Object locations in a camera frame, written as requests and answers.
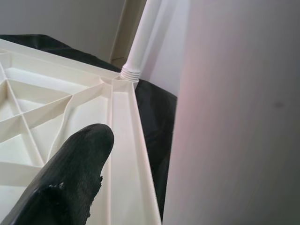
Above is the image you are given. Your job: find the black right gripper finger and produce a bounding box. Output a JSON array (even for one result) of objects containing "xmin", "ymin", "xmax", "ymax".
[{"xmin": 0, "ymin": 123, "xmax": 115, "ymax": 225}]

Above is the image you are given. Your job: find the white plastic table top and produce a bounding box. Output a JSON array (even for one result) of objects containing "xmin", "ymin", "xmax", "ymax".
[{"xmin": 0, "ymin": 38, "xmax": 164, "ymax": 225}]

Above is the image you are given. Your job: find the white plastic table leg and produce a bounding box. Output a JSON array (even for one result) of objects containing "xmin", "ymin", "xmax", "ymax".
[
  {"xmin": 161, "ymin": 0, "xmax": 300, "ymax": 225},
  {"xmin": 120, "ymin": 0, "xmax": 162, "ymax": 83}
]

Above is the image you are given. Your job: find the black cloth cover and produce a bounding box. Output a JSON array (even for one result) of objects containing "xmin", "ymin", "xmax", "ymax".
[{"xmin": 0, "ymin": 34, "xmax": 179, "ymax": 220}]

